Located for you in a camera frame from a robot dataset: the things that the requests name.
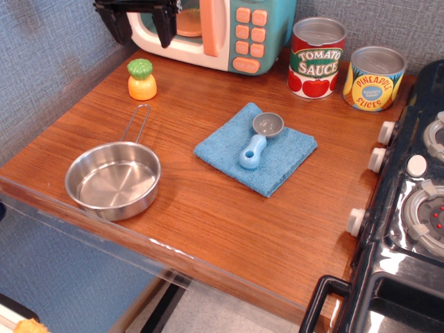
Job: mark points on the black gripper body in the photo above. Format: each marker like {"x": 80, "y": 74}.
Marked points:
{"x": 138, "y": 5}

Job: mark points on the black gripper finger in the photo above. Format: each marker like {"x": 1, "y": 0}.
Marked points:
{"x": 118, "y": 25}
{"x": 165, "y": 22}

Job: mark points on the orange toy carrot green top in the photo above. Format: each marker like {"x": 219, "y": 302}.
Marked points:
{"x": 142, "y": 85}

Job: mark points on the teal toy microwave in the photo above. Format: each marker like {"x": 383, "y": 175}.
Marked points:
{"x": 243, "y": 37}

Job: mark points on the blue grey measuring scoop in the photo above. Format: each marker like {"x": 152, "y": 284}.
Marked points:
{"x": 266, "y": 125}

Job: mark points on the tomato sauce can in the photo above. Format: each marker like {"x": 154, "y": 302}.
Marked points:
{"x": 315, "y": 58}

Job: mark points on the stainless steel pan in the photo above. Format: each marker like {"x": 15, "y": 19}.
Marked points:
{"x": 114, "y": 181}

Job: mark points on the blue folded cloth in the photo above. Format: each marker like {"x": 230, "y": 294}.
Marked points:
{"x": 281, "y": 157}

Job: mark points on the pineapple slices can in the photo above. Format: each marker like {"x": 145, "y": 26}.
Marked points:
{"x": 374, "y": 77}

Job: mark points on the white stove knob far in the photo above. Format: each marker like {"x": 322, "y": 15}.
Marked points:
{"x": 386, "y": 132}

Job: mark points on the white stove knob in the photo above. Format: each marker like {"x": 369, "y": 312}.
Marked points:
{"x": 386, "y": 132}
{"x": 355, "y": 220}
{"x": 376, "y": 159}

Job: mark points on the white stove knob middle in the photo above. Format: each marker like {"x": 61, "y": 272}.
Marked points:
{"x": 376, "y": 159}

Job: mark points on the white stove knob near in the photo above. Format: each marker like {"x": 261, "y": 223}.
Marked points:
{"x": 355, "y": 220}

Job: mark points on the clear acrylic table guard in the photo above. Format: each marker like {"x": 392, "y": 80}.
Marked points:
{"x": 82, "y": 273}

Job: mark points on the black toy stove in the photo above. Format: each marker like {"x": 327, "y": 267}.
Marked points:
{"x": 397, "y": 268}

